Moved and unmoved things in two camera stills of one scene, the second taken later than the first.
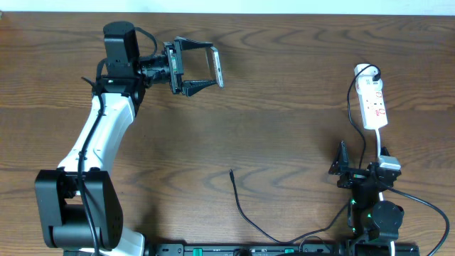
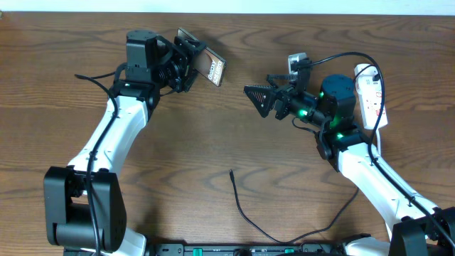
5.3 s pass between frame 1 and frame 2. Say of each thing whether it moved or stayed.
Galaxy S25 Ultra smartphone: moved
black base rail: stayed
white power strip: stayed
